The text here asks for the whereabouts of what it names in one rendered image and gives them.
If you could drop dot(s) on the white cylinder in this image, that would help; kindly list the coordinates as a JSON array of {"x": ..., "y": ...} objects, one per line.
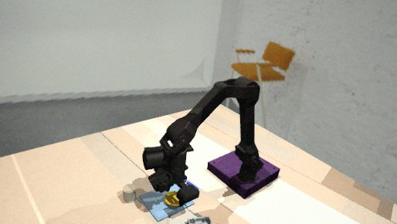
[{"x": 129, "y": 193}]

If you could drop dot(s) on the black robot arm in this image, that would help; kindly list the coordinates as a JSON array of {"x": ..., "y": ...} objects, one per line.
[{"x": 182, "y": 131}]

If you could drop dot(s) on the yellow plate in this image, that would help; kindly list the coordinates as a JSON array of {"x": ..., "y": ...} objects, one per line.
[{"x": 171, "y": 198}]

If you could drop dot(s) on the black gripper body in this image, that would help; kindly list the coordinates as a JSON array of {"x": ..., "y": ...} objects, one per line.
[{"x": 186, "y": 193}]

